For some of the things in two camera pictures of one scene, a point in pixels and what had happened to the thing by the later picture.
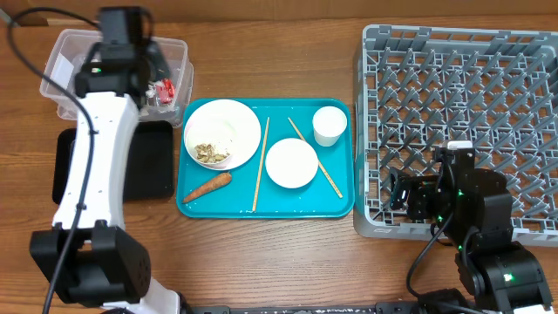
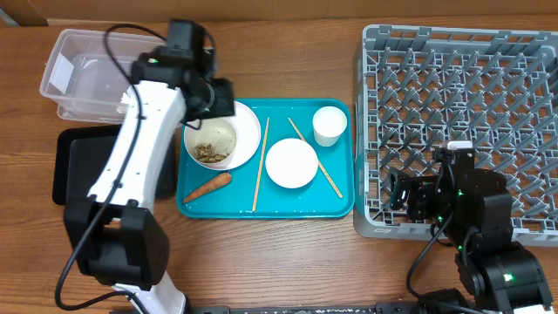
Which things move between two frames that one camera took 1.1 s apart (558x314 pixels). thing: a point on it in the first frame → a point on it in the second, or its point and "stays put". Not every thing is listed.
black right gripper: x=419 y=188 stays put
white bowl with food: x=211 y=143 stays put
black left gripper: x=156 y=55 → x=221 y=101
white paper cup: x=329 y=124 stays put
